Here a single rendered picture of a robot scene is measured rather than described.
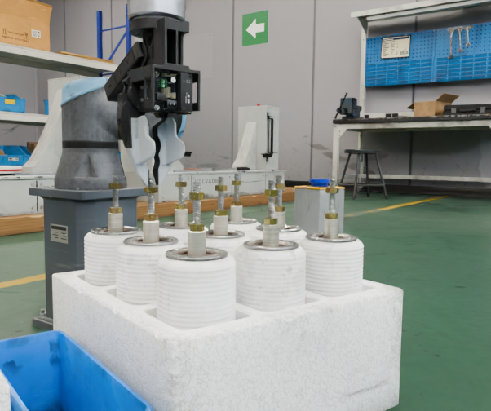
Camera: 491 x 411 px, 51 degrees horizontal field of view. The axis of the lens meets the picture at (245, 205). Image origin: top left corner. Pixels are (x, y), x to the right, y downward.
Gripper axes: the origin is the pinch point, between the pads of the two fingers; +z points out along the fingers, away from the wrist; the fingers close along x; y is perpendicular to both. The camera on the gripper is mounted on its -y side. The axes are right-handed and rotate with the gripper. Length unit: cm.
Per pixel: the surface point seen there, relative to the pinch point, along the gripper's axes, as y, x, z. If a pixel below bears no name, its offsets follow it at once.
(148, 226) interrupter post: 1.3, -1.0, 6.9
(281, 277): 17.0, 9.4, 12.5
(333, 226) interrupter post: 13.8, 22.5, 7.2
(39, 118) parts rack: -497, 142, -41
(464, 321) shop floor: 6, 78, 34
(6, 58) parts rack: -552, 126, -108
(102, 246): -8.1, -3.5, 10.8
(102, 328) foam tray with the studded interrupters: 1.6, -7.9, 19.8
